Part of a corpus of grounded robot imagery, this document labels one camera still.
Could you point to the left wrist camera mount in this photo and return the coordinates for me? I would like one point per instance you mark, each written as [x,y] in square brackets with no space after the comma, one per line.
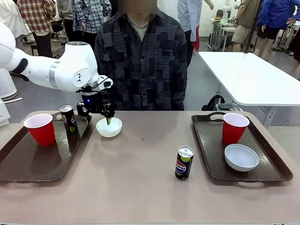
[105,83]

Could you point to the person in dark patchwork shirt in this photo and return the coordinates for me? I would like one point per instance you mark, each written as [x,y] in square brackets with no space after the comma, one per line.
[140,70]

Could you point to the black backpack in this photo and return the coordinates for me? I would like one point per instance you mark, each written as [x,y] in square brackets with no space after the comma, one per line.
[211,104]

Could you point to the person in light blue shirt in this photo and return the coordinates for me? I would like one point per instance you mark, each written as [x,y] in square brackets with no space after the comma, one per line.
[189,16]

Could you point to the black Pepsi can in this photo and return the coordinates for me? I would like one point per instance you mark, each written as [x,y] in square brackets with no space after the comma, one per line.
[70,123]
[184,166]

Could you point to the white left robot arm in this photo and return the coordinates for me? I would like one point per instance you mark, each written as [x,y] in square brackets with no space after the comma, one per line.
[70,70]

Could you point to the white box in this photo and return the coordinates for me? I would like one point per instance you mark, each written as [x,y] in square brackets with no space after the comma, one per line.
[4,114]

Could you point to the grey chair seat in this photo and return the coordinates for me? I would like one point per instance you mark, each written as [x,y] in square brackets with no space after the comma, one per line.
[228,107]

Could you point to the brown plastic serving tray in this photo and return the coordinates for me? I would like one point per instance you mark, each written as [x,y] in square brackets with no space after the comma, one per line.
[211,152]
[47,159]

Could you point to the white tube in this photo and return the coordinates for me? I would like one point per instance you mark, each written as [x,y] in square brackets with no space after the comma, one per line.
[12,99]

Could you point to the person in blue jacket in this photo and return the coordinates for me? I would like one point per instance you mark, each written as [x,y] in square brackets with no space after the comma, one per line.
[274,14]

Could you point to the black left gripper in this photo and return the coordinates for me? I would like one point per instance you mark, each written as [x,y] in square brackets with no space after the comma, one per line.
[91,100]

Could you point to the person in blue plaid shirt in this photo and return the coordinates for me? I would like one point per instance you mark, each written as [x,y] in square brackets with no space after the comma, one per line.
[89,16]

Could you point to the person in red plaid shirt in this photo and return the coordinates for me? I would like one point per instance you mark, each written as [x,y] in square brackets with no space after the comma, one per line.
[35,14]

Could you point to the white folding table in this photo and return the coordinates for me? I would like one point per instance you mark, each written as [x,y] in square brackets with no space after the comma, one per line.
[246,75]

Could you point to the white background workbench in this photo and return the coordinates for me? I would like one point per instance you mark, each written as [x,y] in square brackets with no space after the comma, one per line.
[220,32]

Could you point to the black office chair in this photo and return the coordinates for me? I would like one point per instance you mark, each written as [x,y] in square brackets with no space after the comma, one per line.
[57,27]

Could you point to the white ceramic bowl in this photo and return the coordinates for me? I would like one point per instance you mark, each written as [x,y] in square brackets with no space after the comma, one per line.
[110,132]

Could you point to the black stand pole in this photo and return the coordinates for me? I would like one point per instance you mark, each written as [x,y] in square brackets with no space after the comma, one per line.
[252,35]

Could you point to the person in grey top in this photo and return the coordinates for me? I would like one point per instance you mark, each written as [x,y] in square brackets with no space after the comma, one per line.
[64,9]

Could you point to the person in white garment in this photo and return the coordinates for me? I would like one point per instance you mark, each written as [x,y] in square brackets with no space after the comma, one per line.
[9,18]

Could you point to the bluish white bowl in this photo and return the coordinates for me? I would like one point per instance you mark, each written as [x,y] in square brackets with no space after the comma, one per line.
[241,162]

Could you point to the person in olive shirt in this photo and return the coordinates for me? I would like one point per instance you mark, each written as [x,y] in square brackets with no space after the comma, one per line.
[248,14]

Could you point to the red plastic cup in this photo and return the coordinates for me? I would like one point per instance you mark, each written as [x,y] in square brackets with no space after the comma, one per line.
[234,133]
[42,136]

